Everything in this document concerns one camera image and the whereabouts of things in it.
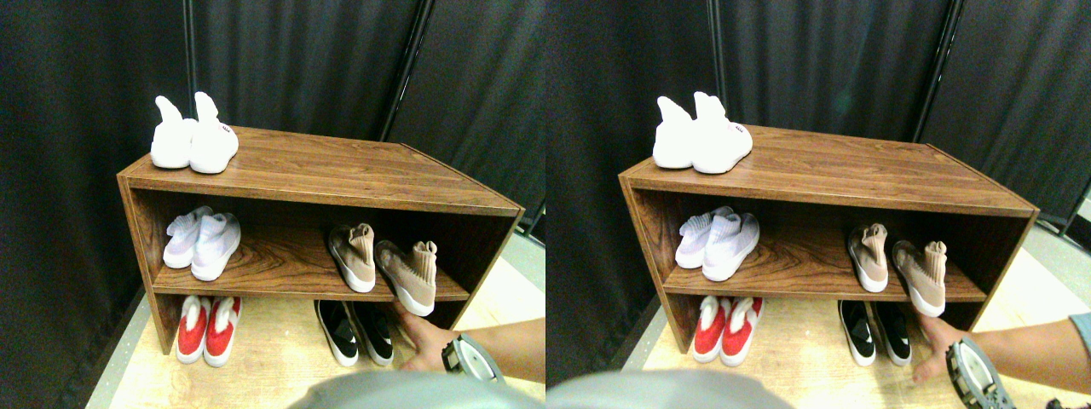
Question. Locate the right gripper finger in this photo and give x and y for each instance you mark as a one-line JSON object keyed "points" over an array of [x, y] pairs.
{"points": [[976, 375], [473, 360]]}

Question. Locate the black shoe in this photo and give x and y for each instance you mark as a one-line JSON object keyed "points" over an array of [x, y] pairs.
{"points": [[375, 334], [857, 334], [893, 334], [337, 334]]}

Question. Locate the beige shoe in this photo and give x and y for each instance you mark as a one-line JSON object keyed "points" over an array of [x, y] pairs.
{"points": [[409, 281], [922, 281], [354, 260], [868, 260]]}

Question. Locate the person's hand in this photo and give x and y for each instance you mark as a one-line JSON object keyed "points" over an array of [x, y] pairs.
{"points": [[938, 349], [426, 341]]}

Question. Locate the curtain stand foot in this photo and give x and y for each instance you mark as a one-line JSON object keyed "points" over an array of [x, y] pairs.
{"points": [[1076, 209]]}

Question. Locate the brown shoe rack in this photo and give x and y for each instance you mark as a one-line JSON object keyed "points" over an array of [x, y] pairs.
{"points": [[835, 170], [332, 170]]}

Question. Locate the red shoe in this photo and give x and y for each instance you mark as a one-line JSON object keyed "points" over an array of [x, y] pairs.
{"points": [[222, 336], [192, 334], [709, 334], [740, 336]]}

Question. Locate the pale lilac shoe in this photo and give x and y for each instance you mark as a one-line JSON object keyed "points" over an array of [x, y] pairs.
{"points": [[215, 251], [179, 247], [730, 251], [692, 247]]}

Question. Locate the white shoe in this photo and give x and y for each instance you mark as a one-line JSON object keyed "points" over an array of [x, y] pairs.
{"points": [[675, 145], [172, 145], [213, 149], [723, 149]]}

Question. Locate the curtain stand pole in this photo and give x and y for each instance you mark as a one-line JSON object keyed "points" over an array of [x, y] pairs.
{"points": [[190, 47], [717, 47], [407, 68], [938, 68]]}

